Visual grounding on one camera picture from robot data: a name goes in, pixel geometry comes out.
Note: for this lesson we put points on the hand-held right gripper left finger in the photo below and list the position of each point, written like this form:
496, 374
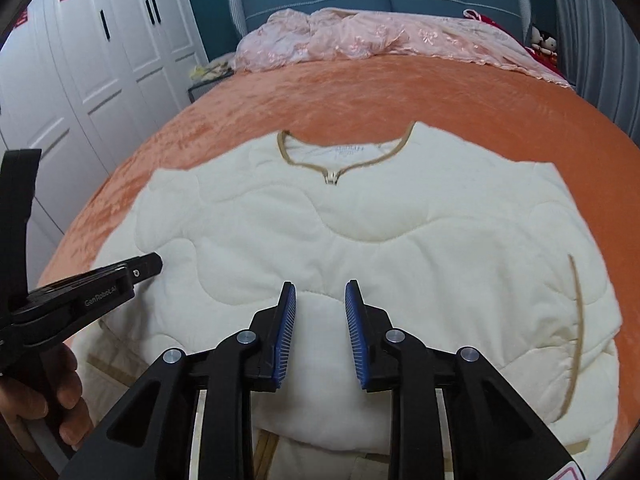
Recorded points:
285, 332

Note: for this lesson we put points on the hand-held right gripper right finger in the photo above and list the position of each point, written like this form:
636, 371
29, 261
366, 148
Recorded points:
356, 340

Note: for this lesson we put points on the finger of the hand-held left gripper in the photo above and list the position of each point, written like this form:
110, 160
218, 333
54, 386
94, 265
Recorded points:
142, 266
17, 200

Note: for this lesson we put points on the white quilt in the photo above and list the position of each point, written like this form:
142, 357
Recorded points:
350, 230

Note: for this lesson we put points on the person's left hand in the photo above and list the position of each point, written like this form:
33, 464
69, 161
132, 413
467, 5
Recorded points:
67, 385

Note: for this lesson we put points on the white wardrobe doors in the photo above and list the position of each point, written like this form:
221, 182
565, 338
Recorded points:
100, 90

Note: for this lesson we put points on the grey nightstand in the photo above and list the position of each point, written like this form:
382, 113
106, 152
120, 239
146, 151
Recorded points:
210, 87

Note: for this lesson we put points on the pale yellow cloth pile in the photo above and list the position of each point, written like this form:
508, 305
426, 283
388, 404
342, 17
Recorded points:
212, 69

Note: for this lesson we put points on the orange velvet bedspread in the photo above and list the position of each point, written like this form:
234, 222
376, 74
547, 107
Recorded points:
350, 95

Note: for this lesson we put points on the pink lace blanket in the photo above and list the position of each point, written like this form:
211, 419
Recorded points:
350, 35

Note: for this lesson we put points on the plush doll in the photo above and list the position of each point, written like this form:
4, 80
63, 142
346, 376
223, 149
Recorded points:
544, 40

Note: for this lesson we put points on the grey curtain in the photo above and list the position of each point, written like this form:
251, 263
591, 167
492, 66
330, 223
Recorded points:
595, 35

